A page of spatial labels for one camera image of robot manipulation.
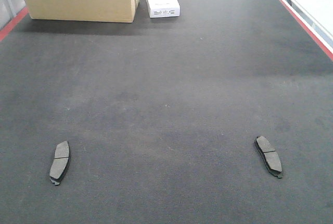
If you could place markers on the red conveyor frame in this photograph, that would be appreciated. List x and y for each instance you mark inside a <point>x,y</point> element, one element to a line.
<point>319,40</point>

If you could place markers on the dark grey brake pad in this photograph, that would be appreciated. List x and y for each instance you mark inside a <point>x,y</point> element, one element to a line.
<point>60,163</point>

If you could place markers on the black conveyor belt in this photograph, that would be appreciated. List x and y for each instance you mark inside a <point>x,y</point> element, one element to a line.
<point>161,116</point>

